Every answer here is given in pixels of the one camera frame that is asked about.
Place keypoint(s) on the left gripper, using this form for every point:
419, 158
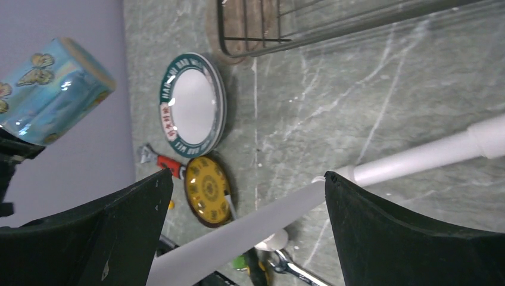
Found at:
13, 152

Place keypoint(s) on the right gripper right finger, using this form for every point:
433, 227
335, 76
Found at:
381, 243

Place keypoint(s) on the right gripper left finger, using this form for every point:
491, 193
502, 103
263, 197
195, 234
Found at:
108, 241

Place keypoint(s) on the blue butterfly mug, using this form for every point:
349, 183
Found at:
52, 91

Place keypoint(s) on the white pvc elbow fitting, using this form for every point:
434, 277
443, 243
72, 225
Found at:
274, 242

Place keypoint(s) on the steel ratchet wrench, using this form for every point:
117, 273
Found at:
284, 265

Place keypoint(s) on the yellow brown patterned plate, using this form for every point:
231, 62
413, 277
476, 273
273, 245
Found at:
206, 187

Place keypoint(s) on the green rimmed white plate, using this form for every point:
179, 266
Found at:
193, 105

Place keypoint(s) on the red handled adjustable wrench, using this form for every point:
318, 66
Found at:
147, 155

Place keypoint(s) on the black wire dish rack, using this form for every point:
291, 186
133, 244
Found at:
256, 28

